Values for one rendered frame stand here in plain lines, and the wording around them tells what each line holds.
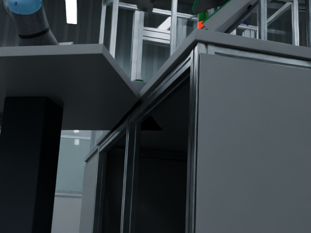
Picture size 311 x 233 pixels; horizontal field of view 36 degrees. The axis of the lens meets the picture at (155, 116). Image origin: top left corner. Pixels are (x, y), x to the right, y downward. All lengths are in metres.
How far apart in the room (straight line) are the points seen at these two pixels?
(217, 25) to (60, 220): 5.46
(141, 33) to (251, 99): 2.04
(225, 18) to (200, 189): 0.64
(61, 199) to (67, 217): 0.26
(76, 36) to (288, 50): 9.48
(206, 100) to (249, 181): 0.21
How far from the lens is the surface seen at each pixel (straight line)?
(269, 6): 9.84
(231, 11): 1.53
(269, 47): 1.22
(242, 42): 1.19
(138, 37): 3.12
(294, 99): 1.21
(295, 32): 3.31
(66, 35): 10.60
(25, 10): 1.75
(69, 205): 6.71
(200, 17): 2.27
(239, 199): 1.09
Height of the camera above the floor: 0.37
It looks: 14 degrees up
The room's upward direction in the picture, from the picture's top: 3 degrees clockwise
